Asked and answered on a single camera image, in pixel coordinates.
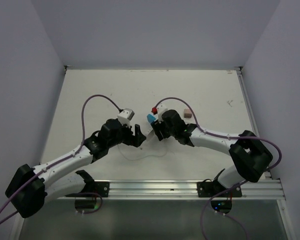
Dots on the aluminium rail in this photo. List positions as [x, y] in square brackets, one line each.
[247, 100]
[161, 189]

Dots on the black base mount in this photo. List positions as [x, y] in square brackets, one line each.
[101, 188]
[208, 188]

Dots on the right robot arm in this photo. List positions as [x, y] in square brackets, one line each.
[249, 155]

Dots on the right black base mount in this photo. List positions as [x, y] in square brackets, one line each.
[208, 188]

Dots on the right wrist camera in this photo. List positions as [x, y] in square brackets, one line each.
[160, 111]

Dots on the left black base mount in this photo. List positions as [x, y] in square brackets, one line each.
[101, 188]

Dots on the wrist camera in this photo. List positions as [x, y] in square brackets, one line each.
[125, 116]
[160, 111]

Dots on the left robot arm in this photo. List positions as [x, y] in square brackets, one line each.
[28, 189]

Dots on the blue plug adapter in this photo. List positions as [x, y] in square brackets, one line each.
[151, 118]

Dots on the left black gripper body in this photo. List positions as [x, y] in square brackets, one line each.
[127, 138]

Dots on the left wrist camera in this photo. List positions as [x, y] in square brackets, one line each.
[125, 116]

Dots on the aluminium right side rail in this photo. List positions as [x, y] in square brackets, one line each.
[247, 100]

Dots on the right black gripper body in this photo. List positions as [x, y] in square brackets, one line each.
[162, 127]

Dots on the aluminium front rail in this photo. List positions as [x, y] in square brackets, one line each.
[161, 189]

